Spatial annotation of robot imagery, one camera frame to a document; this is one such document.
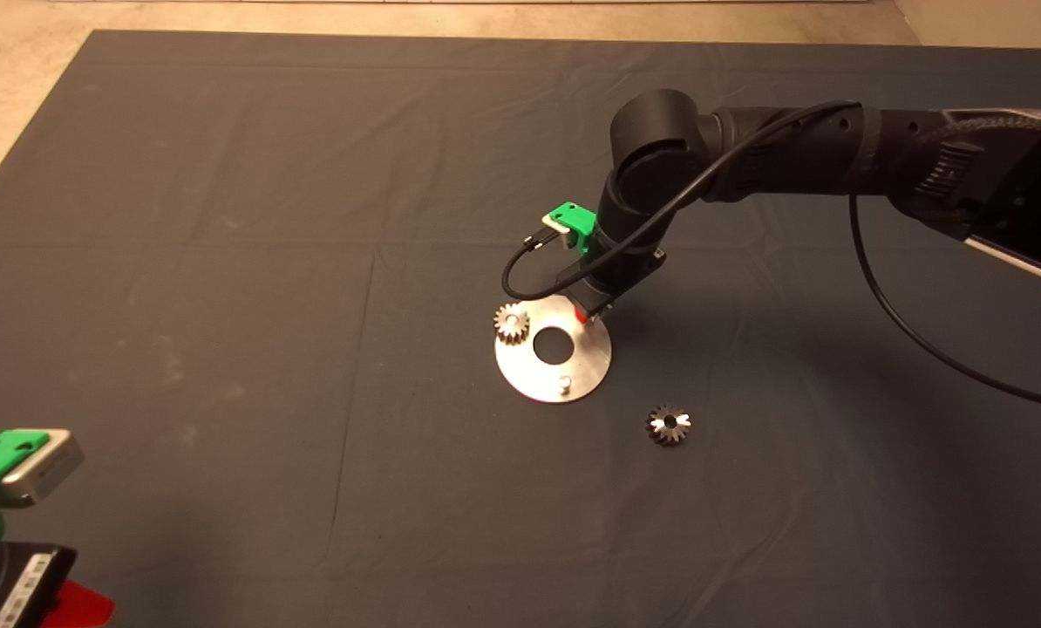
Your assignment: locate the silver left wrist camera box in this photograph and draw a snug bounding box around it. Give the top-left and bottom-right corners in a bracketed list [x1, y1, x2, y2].
[2, 429, 85, 509]

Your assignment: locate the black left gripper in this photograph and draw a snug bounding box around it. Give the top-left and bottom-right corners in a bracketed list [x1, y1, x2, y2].
[0, 543, 116, 628]

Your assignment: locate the green right camera mount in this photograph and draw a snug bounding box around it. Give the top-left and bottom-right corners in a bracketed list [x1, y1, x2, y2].
[545, 202, 598, 256]

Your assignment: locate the round metal carrier plate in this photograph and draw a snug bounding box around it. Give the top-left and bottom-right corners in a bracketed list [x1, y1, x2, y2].
[494, 294, 613, 404]

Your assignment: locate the black right camera cable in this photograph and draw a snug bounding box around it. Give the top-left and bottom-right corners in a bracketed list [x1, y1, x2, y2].
[501, 100, 1041, 415]

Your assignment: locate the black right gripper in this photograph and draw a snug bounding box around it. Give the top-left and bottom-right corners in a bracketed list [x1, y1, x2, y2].
[558, 244, 668, 327]

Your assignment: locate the dark grey table cloth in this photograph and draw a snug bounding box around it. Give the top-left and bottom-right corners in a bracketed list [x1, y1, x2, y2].
[0, 31, 1041, 628]

